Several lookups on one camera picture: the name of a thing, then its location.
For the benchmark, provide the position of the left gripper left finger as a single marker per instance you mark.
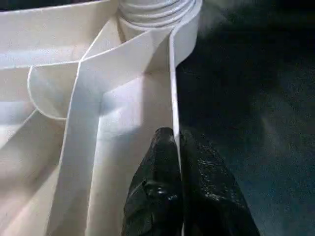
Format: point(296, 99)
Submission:
point(157, 186)

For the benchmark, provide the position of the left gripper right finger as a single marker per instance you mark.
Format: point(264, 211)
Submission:
point(211, 194)

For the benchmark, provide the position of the white plastic table top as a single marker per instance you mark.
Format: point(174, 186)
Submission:
point(73, 110)

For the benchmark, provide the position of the white plastic table leg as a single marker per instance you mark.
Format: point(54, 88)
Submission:
point(155, 14)

